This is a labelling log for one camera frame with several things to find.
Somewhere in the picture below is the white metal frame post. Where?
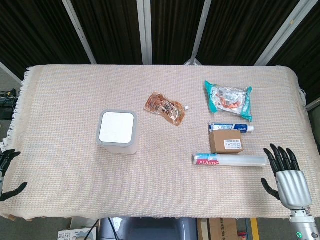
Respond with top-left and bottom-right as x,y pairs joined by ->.
0,61 -> 23,84
254,0 -> 315,67
61,0 -> 98,65
136,0 -> 153,65
184,0 -> 213,66

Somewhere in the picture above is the beige woven tablecloth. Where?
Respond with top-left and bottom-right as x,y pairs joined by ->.
0,64 -> 320,221

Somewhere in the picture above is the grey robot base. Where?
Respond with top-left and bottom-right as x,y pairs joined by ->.
99,216 -> 199,240

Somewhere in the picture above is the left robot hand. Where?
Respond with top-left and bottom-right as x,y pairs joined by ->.
0,149 -> 28,202

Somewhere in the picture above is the plastic wrap roll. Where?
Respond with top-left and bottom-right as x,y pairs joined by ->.
191,152 -> 267,168

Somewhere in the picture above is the white printed box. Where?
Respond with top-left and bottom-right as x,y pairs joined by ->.
57,227 -> 98,240

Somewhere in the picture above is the orange transparent spout pouch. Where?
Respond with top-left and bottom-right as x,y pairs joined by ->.
143,91 -> 190,128

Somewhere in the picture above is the black equipment with cables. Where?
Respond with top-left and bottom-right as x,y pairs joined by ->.
0,87 -> 20,121

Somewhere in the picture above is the white square container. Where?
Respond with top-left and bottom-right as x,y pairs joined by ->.
96,109 -> 139,155

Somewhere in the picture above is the cardboard box with print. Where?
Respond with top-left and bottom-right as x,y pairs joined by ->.
197,217 -> 238,240

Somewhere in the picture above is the brown cardboard box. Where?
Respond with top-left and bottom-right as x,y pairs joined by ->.
209,129 -> 245,154

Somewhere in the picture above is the blue white toothpaste tube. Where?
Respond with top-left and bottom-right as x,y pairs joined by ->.
207,122 -> 255,134

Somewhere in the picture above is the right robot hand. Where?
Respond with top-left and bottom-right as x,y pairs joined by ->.
260,143 -> 313,210

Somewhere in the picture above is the black cable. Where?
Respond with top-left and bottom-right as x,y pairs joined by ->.
88,219 -> 101,240

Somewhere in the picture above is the teal snack package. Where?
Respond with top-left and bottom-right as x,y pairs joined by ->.
204,80 -> 253,123

